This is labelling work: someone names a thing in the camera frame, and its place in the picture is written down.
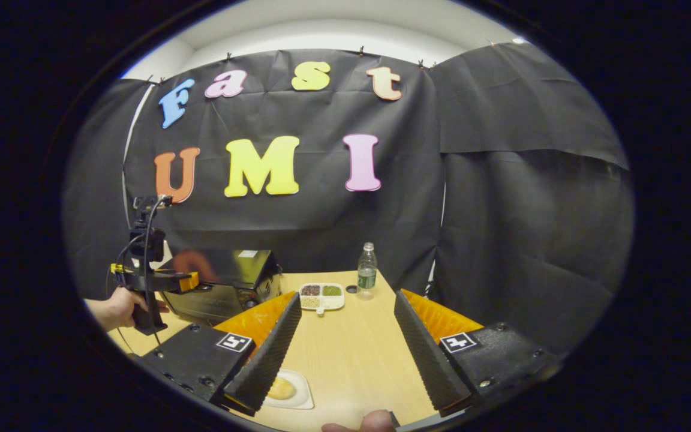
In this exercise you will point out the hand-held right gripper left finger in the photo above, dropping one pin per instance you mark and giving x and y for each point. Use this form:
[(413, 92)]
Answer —
[(264, 360)]

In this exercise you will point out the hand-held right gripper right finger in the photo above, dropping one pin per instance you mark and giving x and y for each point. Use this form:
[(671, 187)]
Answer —
[(426, 360)]

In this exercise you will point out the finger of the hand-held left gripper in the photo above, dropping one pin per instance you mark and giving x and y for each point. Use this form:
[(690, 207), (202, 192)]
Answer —
[(186, 282)]

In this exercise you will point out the golden bread bun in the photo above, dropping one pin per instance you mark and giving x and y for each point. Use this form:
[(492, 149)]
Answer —
[(281, 389)]

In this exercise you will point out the black electric oven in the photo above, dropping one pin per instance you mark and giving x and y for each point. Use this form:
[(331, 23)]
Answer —
[(225, 282)]

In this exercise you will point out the white divided food tray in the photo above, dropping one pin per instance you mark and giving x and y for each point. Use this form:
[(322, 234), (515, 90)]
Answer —
[(321, 297)]

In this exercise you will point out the white square plate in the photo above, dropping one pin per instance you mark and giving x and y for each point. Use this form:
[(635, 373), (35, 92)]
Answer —
[(302, 393)]

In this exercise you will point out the clear plastic water bottle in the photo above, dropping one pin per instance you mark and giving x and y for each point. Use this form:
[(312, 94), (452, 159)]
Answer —
[(367, 270)]

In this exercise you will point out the row of cloth clips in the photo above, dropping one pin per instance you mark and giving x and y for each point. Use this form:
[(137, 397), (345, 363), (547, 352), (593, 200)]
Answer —
[(361, 49)]

